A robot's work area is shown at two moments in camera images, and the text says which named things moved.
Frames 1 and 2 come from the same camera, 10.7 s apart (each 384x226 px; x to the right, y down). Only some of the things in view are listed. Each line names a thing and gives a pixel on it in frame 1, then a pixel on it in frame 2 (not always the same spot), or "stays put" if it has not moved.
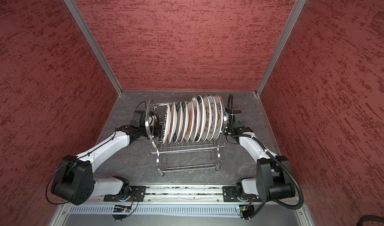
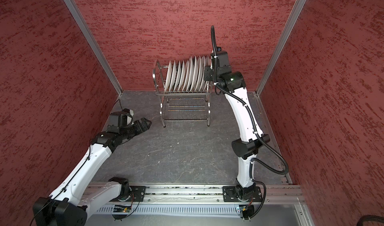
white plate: x=197 y=118 to x=190 y=75
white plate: x=208 y=117 to x=201 y=74
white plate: x=203 y=115 to x=197 y=72
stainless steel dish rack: x=183 y=156 to x=180 y=105
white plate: x=173 y=123 to x=173 y=77
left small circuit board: x=122 y=208 stays put
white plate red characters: x=220 y=117 to x=207 y=63
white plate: x=180 y=122 to x=178 y=78
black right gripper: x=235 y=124 to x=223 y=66
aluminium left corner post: x=74 y=7 stays put
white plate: x=190 y=121 to x=186 y=77
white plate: x=167 y=123 to x=169 y=76
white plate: x=185 y=124 to x=182 y=80
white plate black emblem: x=214 y=117 to x=203 y=84
